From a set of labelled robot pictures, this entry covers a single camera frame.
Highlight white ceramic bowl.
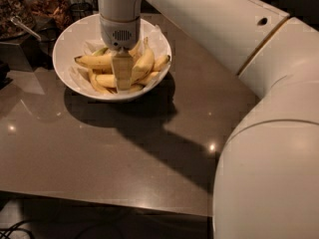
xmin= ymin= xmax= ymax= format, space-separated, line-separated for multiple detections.
xmin=53 ymin=14 xmax=162 ymax=103

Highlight black cables on floor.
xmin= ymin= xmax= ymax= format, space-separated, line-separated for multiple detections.
xmin=0 ymin=218 xmax=36 ymax=239

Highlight left lower yellow banana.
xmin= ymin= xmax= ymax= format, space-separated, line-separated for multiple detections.
xmin=88 ymin=69 xmax=110 ymax=94

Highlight long yellow banana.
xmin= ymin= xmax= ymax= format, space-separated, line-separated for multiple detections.
xmin=96 ymin=37 xmax=155 ymax=88
xmin=74 ymin=41 xmax=141 ymax=71

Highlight small right yellow banana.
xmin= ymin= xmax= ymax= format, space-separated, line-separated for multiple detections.
xmin=153 ymin=55 xmax=170 ymax=72

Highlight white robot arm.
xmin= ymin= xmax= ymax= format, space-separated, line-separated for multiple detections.
xmin=98 ymin=0 xmax=319 ymax=239

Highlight metal scoop handle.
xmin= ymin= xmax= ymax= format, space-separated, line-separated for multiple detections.
xmin=11 ymin=16 xmax=42 ymax=41

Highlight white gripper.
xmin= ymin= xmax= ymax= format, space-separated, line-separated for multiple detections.
xmin=100 ymin=16 xmax=141 ymax=92

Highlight glass jar with snacks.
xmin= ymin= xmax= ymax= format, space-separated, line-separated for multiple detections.
xmin=0 ymin=0 xmax=36 ymax=40

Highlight white paper liner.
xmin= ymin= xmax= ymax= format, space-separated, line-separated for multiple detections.
xmin=69 ymin=26 xmax=170 ymax=101

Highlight green-tipped banana at back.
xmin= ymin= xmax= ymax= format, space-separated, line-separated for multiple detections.
xmin=92 ymin=47 xmax=109 ymax=56

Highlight dark wire basket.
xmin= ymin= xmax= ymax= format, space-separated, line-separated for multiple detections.
xmin=70 ymin=2 xmax=93 ymax=22

